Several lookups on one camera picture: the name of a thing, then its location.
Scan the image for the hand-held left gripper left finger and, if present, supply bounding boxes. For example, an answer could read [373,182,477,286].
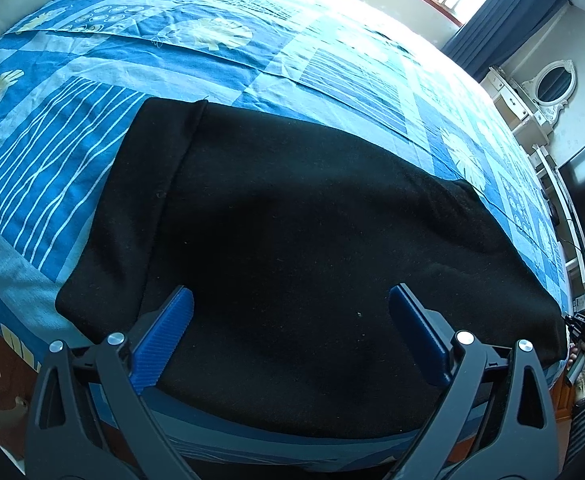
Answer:
[25,285,203,480]

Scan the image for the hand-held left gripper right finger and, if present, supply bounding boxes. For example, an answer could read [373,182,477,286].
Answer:
[387,284,558,480]

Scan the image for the black pants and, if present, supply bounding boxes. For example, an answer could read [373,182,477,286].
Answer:
[55,97,568,433]

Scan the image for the person's right forearm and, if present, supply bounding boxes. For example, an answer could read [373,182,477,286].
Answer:
[565,394,585,467]

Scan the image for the white television stand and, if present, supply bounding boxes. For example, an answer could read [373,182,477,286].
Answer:
[530,145,585,302]

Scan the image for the blue patterned bed sheet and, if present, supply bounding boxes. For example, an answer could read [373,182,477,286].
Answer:
[0,0,576,473]

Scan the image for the white dresser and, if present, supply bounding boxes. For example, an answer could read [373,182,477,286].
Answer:
[480,65,556,147]

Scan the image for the white oval framed mirror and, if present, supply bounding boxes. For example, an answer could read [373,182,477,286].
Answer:
[523,59,576,124]

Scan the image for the dark blue curtain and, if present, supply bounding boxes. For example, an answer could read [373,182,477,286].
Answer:
[441,0,569,82]

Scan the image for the wooden bed frame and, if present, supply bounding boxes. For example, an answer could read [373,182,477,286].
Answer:
[0,304,43,461]

